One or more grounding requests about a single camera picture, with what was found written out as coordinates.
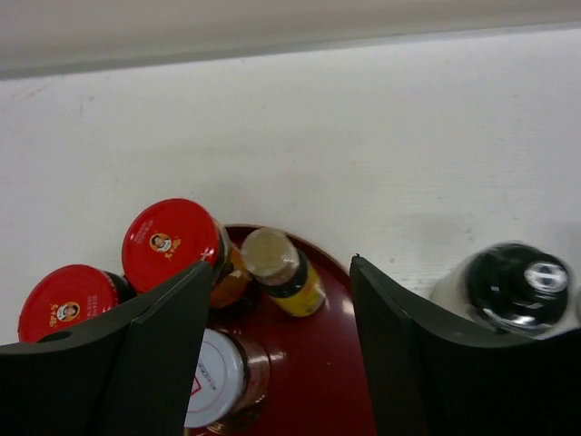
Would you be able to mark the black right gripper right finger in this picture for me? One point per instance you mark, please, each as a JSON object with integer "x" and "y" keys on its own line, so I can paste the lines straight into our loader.
{"x": 431, "y": 372}

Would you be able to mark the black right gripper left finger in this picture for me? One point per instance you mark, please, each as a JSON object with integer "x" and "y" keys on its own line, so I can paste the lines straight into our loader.
{"x": 128, "y": 371}

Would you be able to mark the red lid chili jar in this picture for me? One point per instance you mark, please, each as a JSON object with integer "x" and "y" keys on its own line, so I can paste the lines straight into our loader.
{"x": 67, "y": 296}
{"x": 173, "y": 234}

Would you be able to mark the white lid sauce jar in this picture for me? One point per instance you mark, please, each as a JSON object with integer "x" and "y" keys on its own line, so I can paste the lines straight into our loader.
{"x": 232, "y": 374}

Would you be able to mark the black pump white powder bottle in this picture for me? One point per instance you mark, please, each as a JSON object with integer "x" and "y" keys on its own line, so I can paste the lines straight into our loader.
{"x": 508, "y": 287}

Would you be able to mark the yellow label oil bottle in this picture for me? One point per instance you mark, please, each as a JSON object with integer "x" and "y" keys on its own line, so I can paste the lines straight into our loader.
{"x": 283, "y": 272}

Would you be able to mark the red round tray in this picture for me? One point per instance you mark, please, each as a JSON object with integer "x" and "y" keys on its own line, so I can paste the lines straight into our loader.
{"x": 318, "y": 385}

